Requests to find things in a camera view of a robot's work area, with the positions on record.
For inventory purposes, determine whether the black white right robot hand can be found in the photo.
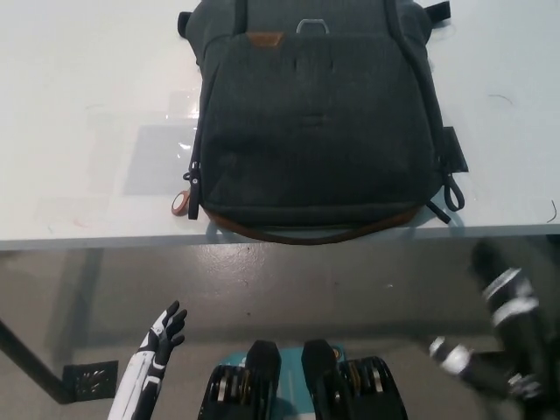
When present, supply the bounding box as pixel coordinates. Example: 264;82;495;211
428;239;553;400

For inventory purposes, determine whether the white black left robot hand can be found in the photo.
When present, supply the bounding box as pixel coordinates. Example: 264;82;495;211
107;299;189;420

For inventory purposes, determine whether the round brown leather tag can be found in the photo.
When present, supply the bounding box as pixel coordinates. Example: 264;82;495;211
170;192;191;218

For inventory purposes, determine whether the dark grey flap backpack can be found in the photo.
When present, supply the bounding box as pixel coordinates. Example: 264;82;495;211
177;0;469;243

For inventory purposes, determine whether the black perforated floor plate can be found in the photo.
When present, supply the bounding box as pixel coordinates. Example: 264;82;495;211
61;360;120;402

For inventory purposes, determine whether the black slanted table leg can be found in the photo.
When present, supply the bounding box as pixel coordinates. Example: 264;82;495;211
0;315;69;404

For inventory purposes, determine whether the large clear plastic film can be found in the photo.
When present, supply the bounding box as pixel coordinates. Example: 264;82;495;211
121;123;200;199

